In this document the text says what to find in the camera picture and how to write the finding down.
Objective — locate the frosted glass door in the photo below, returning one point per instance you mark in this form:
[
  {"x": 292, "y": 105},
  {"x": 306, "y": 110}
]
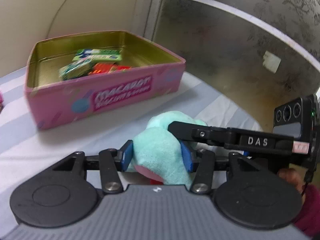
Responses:
[{"x": 259, "y": 53}]

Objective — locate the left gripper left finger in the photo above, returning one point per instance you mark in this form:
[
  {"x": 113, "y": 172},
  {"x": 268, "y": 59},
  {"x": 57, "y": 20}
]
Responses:
[{"x": 109, "y": 162}]

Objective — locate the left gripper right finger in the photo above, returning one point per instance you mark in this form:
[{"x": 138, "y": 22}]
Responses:
[{"x": 203, "y": 163}]

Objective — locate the striped blue bedsheet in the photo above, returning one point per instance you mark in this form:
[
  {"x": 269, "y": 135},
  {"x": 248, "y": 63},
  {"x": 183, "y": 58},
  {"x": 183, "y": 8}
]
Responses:
[{"x": 26, "y": 151}]

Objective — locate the pink macaron tin box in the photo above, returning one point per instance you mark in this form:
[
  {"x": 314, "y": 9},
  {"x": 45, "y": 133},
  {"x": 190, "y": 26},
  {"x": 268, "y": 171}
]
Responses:
[{"x": 148, "y": 70}]

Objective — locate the green gum box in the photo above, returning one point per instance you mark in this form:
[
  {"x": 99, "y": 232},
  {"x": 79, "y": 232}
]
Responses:
[{"x": 75, "y": 70}]

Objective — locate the green toothpaste box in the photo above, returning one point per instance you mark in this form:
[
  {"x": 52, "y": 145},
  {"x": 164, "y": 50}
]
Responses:
[{"x": 98, "y": 55}]

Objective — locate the red snack packet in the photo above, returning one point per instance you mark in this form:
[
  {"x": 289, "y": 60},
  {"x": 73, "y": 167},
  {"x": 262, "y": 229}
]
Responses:
[{"x": 105, "y": 68}]

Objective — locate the pink foil packet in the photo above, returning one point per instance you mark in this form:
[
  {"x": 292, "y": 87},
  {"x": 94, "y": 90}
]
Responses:
[{"x": 1, "y": 102}]

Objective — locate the teal plush toy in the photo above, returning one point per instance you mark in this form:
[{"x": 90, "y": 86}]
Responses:
[{"x": 157, "y": 154}]

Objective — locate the maroon sleeve forearm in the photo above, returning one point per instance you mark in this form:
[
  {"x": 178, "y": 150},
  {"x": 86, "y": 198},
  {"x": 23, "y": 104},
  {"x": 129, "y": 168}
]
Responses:
[{"x": 308, "y": 219}]

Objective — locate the person's right hand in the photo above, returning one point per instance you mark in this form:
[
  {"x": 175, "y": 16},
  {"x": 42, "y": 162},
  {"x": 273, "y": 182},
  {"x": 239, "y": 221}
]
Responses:
[{"x": 292, "y": 177}]

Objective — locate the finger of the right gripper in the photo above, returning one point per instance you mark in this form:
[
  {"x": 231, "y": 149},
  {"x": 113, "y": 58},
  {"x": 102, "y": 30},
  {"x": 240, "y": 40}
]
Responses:
[{"x": 209, "y": 135}]

